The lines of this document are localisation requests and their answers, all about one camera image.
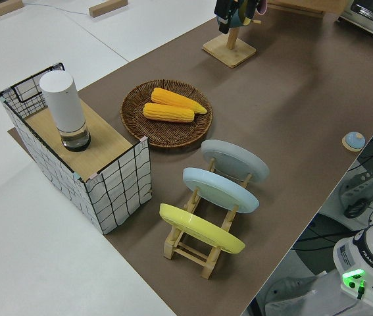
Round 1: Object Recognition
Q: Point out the light blue round plate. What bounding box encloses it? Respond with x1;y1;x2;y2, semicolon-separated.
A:
182;167;261;215

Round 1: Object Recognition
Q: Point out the round brown wicker basket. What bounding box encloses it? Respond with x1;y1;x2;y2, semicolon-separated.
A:
120;78;214;151

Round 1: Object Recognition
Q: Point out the wooden drawer cabinet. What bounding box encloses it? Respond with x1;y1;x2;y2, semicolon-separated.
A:
267;0;352;16

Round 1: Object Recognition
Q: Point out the grey round plate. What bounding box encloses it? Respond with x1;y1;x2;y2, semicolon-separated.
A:
201;139;270;185

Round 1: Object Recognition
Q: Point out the black power adapter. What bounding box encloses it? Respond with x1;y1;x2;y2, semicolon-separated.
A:
343;199;370;219

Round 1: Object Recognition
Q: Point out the yellow round plate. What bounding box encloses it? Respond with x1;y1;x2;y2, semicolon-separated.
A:
159;203;247;255

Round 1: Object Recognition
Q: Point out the black wire grid storage box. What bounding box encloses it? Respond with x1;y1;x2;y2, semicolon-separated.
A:
0;61;153;235

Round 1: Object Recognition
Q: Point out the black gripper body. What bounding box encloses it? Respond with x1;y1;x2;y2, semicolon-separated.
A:
213;0;238;25

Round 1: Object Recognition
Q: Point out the light wooden board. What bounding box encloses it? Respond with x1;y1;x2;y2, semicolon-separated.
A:
24;98;133;175

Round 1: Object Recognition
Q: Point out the short wooden block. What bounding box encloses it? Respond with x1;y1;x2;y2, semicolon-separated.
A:
88;0;129;18

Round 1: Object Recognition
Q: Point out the yellow corn cob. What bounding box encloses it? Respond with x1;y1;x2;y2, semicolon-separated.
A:
143;102;196;124
150;87;208;115

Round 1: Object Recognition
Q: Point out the wooden drawer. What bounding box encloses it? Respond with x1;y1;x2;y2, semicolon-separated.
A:
267;0;352;16

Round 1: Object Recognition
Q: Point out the white toaster oven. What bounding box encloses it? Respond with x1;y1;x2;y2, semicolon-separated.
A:
337;0;373;41

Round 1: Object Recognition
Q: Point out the dark teal mug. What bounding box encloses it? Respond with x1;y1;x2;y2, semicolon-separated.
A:
217;0;255;29

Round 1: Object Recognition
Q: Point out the wooden mug tree stand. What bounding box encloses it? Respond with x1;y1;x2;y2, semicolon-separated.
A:
202;0;262;69

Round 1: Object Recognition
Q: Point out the wooden plate rack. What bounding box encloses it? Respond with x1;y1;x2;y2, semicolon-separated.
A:
163;157;255;280

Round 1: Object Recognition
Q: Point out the grey power strip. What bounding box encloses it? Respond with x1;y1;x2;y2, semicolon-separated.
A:
338;166;373;211

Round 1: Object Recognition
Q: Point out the brown table mat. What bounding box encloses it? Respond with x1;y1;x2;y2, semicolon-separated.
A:
7;0;373;316

